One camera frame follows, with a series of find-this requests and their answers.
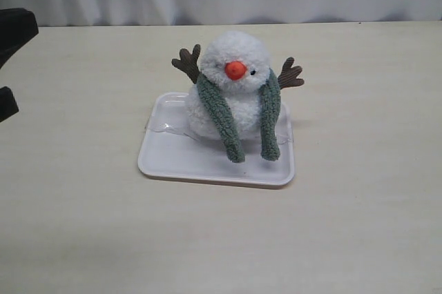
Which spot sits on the white plush snowman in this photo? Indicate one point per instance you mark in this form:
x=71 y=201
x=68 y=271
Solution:
x=238 y=63

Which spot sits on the green fleece scarf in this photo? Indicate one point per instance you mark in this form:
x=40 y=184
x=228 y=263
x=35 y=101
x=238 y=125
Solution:
x=220 y=113

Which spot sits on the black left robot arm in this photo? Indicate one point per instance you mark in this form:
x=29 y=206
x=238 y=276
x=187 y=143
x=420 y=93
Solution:
x=18 y=27

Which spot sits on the white plastic tray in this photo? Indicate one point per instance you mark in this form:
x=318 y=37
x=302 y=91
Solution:
x=170 y=151

